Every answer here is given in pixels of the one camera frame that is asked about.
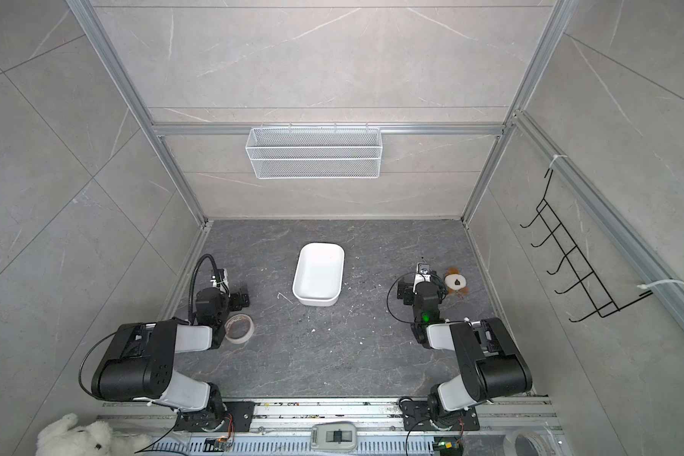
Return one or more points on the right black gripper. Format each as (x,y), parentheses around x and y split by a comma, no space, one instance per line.
(407,288)

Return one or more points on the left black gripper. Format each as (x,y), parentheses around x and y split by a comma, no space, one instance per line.
(237,296)

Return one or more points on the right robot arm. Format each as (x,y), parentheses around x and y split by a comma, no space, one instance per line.
(490,363)

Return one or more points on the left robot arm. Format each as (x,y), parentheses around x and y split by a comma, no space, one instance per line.
(138,364)

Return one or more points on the white plastic bin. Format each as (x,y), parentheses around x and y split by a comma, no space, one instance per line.
(319,274)

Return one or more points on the roll of masking tape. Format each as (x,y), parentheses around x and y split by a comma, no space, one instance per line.
(239,329)

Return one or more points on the brown plush toy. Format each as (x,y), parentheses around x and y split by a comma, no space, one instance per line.
(455,282)

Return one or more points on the grey control box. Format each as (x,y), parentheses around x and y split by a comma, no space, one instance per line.
(337,436)

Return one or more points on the white plush bear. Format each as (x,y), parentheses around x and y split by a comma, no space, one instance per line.
(66,438)

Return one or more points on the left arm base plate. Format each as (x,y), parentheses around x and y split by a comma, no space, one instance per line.
(236,416)

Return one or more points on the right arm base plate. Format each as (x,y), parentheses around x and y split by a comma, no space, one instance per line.
(419,415)

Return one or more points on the aluminium front rail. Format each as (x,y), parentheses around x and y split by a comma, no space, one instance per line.
(521,425)

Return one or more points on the white wire mesh basket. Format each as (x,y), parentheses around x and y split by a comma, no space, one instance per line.
(315,153)

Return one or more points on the black wire hook rack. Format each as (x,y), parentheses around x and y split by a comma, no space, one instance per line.
(586,279)

